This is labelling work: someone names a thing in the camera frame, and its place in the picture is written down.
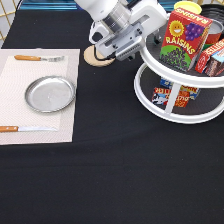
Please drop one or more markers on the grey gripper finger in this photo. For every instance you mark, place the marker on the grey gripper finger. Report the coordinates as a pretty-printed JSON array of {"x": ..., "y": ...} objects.
[{"x": 157, "y": 37}]

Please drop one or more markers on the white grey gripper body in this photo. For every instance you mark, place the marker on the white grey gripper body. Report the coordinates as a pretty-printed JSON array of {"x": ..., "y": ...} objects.
[{"x": 124, "y": 30}]

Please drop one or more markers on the white two-tier lazy Susan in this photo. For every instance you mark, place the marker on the white two-tier lazy Susan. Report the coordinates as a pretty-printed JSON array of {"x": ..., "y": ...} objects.
[{"x": 207, "y": 106}]

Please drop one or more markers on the black bowl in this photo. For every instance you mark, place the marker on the black bowl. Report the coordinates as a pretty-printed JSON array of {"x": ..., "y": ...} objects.
[{"x": 213, "y": 11}]

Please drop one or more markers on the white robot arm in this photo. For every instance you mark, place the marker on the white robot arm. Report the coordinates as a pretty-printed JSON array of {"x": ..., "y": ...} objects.
[{"x": 99, "y": 9}]

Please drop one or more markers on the round metal plate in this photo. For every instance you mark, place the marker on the round metal plate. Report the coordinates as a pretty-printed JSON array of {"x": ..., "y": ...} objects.
[{"x": 50, "y": 94}]

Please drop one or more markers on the red raisins box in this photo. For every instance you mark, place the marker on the red raisins box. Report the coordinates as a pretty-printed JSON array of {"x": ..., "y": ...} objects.
[{"x": 184, "y": 38}]

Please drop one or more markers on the green yellow parmesan can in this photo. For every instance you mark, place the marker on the green yellow parmesan can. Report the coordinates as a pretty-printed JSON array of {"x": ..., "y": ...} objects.
[{"x": 189, "y": 6}]

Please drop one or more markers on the blue yellow box lower tier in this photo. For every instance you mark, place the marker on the blue yellow box lower tier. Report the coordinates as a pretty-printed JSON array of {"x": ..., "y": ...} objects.
[{"x": 193, "y": 91}]

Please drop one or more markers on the red butter box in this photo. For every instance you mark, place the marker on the red butter box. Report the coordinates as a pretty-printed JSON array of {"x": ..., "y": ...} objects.
[{"x": 206, "y": 54}]

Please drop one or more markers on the red box lower tier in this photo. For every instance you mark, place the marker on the red box lower tier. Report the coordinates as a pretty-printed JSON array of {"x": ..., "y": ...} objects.
[{"x": 161, "y": 97}]

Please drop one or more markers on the red soup can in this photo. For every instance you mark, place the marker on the red soup can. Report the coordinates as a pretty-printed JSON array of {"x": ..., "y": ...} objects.
[{"x": 214, "y": 33}]

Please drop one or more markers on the chocolate pudding box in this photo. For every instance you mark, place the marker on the chocolate pudding box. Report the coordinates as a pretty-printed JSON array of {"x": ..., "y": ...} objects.
[{"x": 216, "y": 64}]

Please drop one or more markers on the round wooden coaster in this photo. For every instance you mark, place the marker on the round wooden coaster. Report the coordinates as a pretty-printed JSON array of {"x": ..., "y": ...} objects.
[{"x": 94, "y": 58}]

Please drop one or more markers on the beige woven placemat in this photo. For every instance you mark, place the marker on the beige woven placemat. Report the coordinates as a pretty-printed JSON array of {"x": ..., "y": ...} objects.
[{"x": 16, "y": 76}]

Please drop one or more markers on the wooden handled fork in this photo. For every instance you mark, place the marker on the wooden handled fork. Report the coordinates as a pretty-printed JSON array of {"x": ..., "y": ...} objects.
[{"x": 38, "y": 58}]

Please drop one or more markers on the wooden handled knife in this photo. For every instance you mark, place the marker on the wooden handled knife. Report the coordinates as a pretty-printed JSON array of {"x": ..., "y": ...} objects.
[{"x": 4, "y": 129}]

